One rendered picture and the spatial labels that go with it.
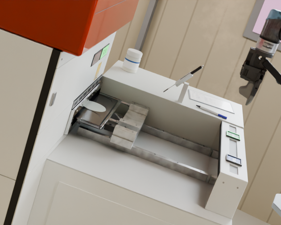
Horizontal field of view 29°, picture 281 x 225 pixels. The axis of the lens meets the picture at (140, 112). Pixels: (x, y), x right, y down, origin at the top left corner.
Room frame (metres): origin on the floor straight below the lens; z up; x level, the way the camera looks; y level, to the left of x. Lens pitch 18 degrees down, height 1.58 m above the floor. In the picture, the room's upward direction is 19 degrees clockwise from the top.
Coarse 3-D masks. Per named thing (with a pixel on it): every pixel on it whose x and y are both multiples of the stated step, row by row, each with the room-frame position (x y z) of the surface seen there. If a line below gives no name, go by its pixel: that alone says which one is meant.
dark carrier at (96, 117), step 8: (96, 96) 2.08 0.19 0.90; (104, 96) 2.11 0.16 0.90; (104, 104) 2.01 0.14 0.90; (112, 104) 2.05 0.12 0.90; (80, 112) 1.84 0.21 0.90; (88, 112) 1.87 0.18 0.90; (96, 112) 1.89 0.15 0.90; (104, 112) 1.92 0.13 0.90; (88, 120) 1.79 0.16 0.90; (96, 120) 1.82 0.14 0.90
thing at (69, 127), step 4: (100, 84) 2.12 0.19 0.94; (96, 88) 2.05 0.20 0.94; (100, 88) 2.16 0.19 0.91; (92, 92) 1.98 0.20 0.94; (88, 96) 1.92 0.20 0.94; (84, 100) 1.86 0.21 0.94; (88, 100) 1.94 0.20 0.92; (80, 104) 1.80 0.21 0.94; (84, 104) 1.88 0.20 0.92; (76, 108) 1.75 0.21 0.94; (80, 108) 1.82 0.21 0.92; (72, 112) 1.72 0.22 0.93; (76, 112) 1.77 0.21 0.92; (72, 116) 1.72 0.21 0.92; (68, 120) 1.72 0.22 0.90; (72, 120) 1.74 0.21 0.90; (68, 124) 1.72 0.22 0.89; (72, 124) 1.78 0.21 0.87; (76, 124) 1.84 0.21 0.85; (68, 128) 1.72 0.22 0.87; (72, 128) 1.78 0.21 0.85; (64, 132) 1.72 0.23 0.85; (68, 132) 1.73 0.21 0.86
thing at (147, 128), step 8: (144, 128) 2.08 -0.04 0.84; (152, 128) 2.08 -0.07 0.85; (160, 136) 2.08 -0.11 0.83; (168, 136) 2.08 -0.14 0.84; (176, 136) 2.08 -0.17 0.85; (184, 144) 2.08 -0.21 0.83; (192, 144) 2.07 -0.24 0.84; (200, 144) 2.09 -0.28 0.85; (200, 152) 2.07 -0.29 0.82; (208, 152) 2.07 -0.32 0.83
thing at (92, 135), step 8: (80, 128) 1.83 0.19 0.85; (88, 136) 1.82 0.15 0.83; (96, 136) 1.82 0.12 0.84; (104, 136) 1.82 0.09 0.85; (104, 144) 1.82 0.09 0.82; (112, 144) 1.82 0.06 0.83; (128, 152) 1.82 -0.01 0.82; (136, 152) 1.81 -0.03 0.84; (144, 152) 1.81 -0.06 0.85; (152, 152) 1.83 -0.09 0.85; (152, 160) 1.81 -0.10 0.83; (160, 160) 1.81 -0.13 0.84; (168, 160) 1.81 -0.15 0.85; (176, 168) 1.81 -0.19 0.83; (184, 168) 1.80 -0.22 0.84; (192, 168) 1.81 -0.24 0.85; (192, 176) 1.80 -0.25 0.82; (200, 176) 1.80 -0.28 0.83
